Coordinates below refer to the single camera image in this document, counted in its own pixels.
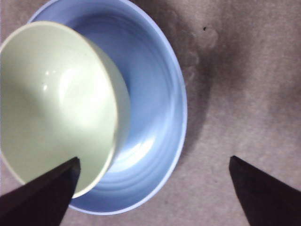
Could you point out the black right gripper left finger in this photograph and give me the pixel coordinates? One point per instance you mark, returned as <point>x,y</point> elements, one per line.
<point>42,200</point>

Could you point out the green bowl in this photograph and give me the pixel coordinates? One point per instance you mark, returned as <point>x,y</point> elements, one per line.
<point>47,94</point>

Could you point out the blue plate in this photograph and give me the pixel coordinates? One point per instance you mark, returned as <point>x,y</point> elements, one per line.
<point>152,94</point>

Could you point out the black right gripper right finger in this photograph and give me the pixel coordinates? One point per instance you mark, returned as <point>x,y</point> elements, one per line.
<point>265,195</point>

